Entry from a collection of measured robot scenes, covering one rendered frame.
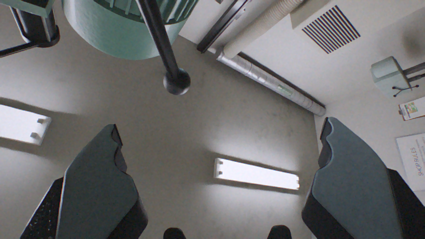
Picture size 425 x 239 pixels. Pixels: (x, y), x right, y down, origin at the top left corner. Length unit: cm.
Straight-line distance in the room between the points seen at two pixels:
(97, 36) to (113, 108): 128
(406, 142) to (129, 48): 299
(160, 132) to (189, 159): 35
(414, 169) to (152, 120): 286
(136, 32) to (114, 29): 3
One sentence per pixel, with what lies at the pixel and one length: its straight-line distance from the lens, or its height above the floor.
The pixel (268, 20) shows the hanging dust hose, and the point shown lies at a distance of 178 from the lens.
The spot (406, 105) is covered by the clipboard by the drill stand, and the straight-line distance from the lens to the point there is 317.
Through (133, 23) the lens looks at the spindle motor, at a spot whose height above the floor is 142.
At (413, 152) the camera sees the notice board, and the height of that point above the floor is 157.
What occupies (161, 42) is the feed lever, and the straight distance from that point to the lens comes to 18.
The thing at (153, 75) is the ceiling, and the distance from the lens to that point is 176.
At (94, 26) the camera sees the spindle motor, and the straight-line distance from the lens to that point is 28.
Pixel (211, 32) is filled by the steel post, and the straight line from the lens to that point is 197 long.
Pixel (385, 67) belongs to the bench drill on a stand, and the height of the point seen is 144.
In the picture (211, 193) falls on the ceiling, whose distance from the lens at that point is 174.
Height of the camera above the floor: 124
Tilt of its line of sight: 52 degrees up
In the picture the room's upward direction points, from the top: 118 degrees counter-clockwise
